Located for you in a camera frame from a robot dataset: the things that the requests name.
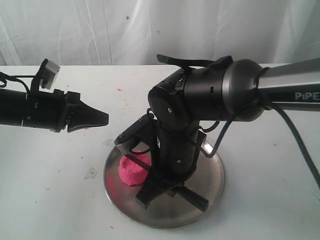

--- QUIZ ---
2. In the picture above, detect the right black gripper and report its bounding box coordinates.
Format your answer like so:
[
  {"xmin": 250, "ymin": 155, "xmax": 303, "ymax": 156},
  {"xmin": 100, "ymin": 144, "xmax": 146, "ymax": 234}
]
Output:
[{"xmin": 136, "ymin": 124, "xmax": 203, "ymax": 209}]

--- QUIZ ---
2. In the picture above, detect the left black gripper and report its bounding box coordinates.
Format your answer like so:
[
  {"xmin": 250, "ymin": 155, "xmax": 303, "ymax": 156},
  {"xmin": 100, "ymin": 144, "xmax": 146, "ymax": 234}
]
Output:
[{"xmin": 21, "ymin": 89, "xmax": 109, "ymax": 133}]

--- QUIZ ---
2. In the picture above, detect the pink dough lump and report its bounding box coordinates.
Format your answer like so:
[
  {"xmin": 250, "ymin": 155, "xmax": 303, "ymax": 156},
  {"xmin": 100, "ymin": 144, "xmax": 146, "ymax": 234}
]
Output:
[{"xmin": 118, "ymin": 155, "xmax": 148, "ymax": 187}]

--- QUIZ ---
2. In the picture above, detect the black knife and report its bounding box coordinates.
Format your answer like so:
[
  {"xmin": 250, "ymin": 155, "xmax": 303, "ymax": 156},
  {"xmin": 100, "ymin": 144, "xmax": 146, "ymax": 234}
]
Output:
[{"xmin": 125, "ymin": 152, "xmax": 209, "ymax": 212}]

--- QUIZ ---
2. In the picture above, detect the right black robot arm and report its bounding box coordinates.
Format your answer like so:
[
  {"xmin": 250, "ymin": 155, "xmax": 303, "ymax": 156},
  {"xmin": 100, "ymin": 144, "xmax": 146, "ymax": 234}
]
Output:
[{"xmin": 136, "ymin": 54, "xmax": 320, "ymax": 211}]

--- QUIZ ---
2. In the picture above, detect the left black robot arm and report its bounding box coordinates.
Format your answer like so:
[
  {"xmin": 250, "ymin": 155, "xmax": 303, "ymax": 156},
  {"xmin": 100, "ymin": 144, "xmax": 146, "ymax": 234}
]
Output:
[{"xmin": 0, "ymin": 76, "xmax": 109, "ymax": 133}]

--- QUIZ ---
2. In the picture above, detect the round stainless steel plate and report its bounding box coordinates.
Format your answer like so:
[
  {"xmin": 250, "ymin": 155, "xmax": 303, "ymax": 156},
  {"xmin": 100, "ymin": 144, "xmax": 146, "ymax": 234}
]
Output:
[{"xmin": 104, "ymin": 147, "xmax": 226, "ymax": 229}]

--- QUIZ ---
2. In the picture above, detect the white backdrop cloth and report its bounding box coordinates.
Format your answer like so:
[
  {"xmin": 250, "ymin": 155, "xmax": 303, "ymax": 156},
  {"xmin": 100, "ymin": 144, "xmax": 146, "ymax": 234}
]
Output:
[{"xmin": 0, "ymin": 0, "xmax": 320, "ymax": 66}]

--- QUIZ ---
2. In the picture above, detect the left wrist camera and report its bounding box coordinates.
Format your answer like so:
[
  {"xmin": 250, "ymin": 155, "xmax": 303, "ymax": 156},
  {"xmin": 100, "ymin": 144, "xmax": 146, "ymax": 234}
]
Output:
[{"xmin": 30, "ymin": 58, "xmax": 61, "ymax": 93}]

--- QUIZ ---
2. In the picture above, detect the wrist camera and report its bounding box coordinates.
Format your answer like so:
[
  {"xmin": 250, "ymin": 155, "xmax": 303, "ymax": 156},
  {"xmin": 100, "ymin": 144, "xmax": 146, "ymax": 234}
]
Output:
[
  {"xmin": 30, "ymin": 58, "xmax": 61, "ymax": 93},
  {"xmin": 114, "ymin": 115, "xmax": 149, "ymax": 155}
]

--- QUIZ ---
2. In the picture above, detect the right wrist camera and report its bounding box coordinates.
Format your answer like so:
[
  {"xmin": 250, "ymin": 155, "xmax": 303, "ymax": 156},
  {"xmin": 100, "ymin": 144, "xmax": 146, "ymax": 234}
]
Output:
[{"xmin": 114, "ymin": 115, "xmax": 149, "ymax": 155}]

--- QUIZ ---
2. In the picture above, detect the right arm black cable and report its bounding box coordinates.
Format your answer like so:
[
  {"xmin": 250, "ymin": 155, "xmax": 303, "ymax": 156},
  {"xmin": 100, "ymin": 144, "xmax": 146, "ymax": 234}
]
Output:
[{"xmin": 146, "ymin": 99, "xmax": 320, "ymax": 191}]

